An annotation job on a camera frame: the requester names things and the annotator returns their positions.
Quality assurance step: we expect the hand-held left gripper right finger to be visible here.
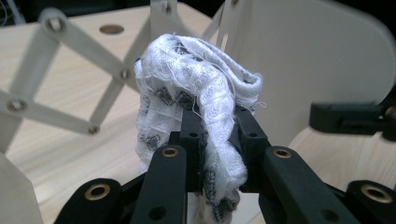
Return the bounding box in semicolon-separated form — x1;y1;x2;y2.
232;105;359;224

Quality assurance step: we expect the white cloth with dark pattern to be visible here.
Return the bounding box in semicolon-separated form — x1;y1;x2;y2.
134;33;264;224

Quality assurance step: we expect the round dark table grommet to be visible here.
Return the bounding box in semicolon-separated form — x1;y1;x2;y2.
99;23;125;35

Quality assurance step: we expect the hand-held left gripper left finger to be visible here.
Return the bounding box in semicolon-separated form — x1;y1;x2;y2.
130;108;206;224

